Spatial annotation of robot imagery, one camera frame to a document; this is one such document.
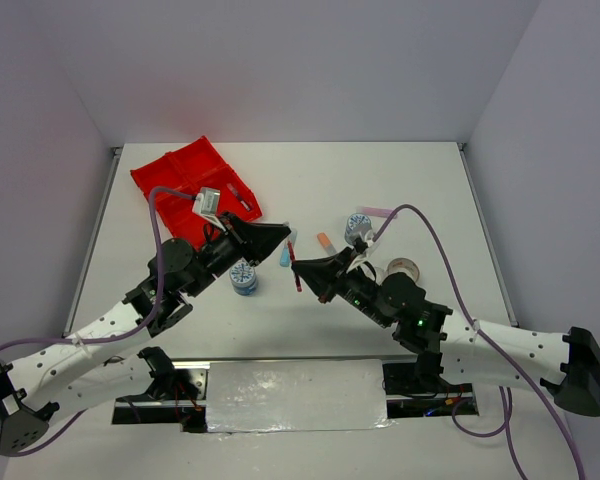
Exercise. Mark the blue pen refill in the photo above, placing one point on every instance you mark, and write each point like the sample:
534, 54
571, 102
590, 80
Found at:
239, 197

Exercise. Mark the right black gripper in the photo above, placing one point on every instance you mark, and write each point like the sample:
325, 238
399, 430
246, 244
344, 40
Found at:
326, 275

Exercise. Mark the small clear tape roll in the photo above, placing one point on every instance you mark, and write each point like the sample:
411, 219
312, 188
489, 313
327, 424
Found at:
380, 274

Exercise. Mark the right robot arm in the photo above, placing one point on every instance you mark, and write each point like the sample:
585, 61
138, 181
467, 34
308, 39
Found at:
451, 350

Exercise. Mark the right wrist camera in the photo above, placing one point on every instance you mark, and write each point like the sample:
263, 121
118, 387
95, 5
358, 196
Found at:
362, 240

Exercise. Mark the blue highlighter marker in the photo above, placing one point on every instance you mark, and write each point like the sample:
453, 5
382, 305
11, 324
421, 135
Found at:
284, 257

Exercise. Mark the blue paint jar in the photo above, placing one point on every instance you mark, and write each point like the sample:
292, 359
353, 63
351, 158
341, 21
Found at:
357, 226
243, 278

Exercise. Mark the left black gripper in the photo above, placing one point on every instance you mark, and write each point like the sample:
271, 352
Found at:
256, 240

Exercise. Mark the large clear tape roll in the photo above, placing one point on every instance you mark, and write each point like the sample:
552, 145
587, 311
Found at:
405, 266

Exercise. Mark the pink highlighter marker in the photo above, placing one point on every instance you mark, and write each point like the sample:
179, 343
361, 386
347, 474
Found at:
374, 212

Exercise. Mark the orange highlighter marker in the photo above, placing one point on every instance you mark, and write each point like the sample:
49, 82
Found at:
326, 243

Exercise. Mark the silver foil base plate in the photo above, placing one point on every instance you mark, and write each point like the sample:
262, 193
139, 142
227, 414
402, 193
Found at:
296, 396

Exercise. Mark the red pen refill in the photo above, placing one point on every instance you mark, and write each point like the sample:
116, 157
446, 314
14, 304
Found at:
292, 259

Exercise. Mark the blue paint jar left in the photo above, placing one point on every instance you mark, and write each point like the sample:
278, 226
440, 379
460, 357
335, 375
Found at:
243, 278

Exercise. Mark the red four-compartment tray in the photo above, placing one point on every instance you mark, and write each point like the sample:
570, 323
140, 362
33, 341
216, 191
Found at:
187, 170

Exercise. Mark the blue paint jar right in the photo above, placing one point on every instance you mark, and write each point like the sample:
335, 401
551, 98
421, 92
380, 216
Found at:
357, 226

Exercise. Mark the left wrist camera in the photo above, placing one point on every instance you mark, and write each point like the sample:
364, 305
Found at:
206, 202

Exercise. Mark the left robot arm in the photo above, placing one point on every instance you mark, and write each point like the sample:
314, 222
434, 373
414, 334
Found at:
111, 357

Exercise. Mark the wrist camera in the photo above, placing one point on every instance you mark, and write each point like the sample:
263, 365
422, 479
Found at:
362, 240
206, 202

